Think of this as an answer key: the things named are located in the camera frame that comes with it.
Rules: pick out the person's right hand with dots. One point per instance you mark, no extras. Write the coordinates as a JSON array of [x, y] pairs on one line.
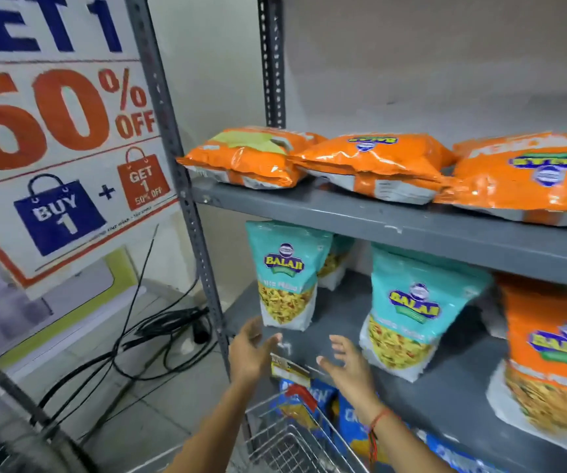
[[355, 376]]

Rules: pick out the person's left hand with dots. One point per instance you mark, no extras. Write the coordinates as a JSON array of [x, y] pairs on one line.
[[246, 357]]

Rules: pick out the person's right thumb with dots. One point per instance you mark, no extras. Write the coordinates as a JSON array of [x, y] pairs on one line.
[[326, 364]]

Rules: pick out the person's left thumb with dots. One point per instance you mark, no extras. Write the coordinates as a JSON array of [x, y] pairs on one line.
[[271, 342]]

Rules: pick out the person's left forearm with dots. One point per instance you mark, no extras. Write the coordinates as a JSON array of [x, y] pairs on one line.
[[209, 431]]

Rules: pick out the person's right forearm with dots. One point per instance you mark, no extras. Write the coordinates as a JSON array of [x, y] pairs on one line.
[[411, 443]]

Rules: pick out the blue snack packet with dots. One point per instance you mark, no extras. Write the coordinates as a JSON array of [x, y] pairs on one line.
[[352, 423], [453, 458], [320, 389]]

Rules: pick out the yellow shelf price tag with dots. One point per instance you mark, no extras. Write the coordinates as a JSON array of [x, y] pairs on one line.
[[289, 370]]

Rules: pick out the black power plug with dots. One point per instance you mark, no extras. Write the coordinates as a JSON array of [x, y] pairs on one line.
[[201, 332]]

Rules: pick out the small teal snack pouch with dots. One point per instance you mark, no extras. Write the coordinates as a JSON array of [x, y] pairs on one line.
[[337, 258], [286, 270]]

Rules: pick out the large teal snack pouch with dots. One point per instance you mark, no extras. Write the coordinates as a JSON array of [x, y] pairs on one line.
[[411, 310]]

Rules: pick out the grey metal shelf board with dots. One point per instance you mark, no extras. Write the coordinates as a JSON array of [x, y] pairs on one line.
[[411, 229], [460, 389]]

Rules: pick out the grey perforated metal upright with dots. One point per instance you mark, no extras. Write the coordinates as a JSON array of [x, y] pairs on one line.
[[272, 59], [177, 182]]

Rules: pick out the orange packet with green patch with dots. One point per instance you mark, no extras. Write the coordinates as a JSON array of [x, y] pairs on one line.
[[249, 157]]

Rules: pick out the standing orange snack pouch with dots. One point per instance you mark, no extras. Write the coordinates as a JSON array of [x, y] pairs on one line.
[[551, 359]]

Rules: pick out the purple poster with yellow border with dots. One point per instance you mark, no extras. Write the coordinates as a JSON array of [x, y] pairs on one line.
[[42, 310]]

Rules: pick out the dark metal pole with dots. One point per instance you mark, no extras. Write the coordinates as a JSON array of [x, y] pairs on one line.
[[27, 403]]

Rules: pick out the large flat orange snack packet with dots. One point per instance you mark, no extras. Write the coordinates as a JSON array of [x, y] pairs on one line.
[[524, 182]]

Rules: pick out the white promotional offer sign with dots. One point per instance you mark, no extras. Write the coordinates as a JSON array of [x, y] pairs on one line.
[[52, 142]]

